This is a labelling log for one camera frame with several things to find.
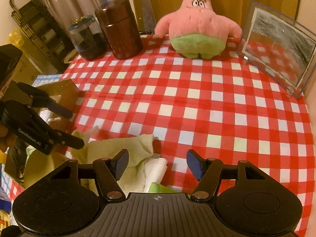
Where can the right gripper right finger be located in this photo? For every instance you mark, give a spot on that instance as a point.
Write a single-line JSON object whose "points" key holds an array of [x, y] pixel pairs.
{"points": [[209, 172]]}

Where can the glass picture frame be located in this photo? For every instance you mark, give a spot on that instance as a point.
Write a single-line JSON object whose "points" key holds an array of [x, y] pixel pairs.
{"points": [[279, 46]]}

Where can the light green cloth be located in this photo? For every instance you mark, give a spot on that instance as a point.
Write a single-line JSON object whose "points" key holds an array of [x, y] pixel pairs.
{"points": [[29, 150]]}

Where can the beige waste bin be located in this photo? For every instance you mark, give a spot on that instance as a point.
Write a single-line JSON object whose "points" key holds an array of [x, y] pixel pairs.
{"points": [[70, 56]]}

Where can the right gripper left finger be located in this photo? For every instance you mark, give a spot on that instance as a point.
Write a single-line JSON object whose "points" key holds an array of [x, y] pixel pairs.
{"points": [[106, 172]]}

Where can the red white checkered tablecloth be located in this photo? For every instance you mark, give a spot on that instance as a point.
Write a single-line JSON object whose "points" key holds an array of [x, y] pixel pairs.
{"points": [[221, 108]]}

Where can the dark cloth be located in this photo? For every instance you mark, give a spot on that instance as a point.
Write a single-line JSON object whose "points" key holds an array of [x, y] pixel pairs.
{"points": [[19, 156]]}

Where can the cream fluffy towel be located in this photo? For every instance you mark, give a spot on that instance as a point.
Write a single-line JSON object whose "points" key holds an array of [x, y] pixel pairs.
{"points": [[131, 158]]}

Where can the left hand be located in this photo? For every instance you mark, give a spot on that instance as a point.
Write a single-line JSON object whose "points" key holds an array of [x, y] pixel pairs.
{"points": [[7, 139]]}

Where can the yellow plastic bag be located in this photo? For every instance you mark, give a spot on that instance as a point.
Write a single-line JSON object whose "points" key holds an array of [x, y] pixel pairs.
{"points": [[15, 38]]}

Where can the green tissue box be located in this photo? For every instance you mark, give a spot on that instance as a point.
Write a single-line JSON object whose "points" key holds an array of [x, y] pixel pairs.
{"points": [[158, 188]]}

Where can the brown metal canister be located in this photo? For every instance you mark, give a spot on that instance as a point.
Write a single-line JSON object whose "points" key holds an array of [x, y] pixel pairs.
{"points": [[119, 26]]}

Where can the dark glass jar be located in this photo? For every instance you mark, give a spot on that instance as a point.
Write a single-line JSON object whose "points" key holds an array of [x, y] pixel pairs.
{"points": [[87, 37]]}

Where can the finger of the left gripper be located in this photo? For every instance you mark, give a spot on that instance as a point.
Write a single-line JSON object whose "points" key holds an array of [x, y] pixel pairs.
{"points": [[41, 99], [25, 123]]}

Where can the black folding ladder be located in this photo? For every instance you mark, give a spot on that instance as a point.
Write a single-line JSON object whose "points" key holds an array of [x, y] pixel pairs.
{"points": [[43, 30]]}

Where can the brown cardboard tray box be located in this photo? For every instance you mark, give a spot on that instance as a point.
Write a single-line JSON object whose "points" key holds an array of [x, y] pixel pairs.
{"points": [[39, 164]]}

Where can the pink starfish plush toy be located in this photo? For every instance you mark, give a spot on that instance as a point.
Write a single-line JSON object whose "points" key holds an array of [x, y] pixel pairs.
{"points": [[195, 30]]}

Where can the white face mask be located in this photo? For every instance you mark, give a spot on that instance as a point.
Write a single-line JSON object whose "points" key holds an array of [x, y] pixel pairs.
{"points": [[52, 119]]}

